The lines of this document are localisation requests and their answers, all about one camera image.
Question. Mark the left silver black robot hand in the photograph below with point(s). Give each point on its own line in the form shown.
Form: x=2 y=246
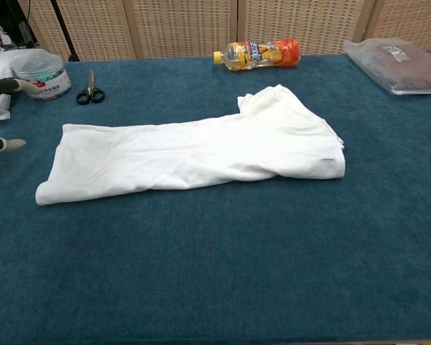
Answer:
x=7 y=85

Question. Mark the white T-shirt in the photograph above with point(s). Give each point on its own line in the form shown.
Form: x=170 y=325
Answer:
x=201 y=151

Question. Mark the white plastic bag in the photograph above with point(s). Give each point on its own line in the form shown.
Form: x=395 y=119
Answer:
x=0 y=61

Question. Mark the clear bag brown contents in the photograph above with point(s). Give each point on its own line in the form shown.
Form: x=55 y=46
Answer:
x=406 y=68

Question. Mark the clear jar of coloured clips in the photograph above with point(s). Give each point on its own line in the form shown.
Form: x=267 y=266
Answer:
x=46 y=77

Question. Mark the black tripod stand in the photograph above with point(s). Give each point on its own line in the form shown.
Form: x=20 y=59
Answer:
x=66 y=36

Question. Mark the rattan folding screen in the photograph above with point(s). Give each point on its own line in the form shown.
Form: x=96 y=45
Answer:
x=186 y=28

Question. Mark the orange yellow drink bottle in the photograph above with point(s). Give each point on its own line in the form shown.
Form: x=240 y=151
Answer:
x=262 y=54

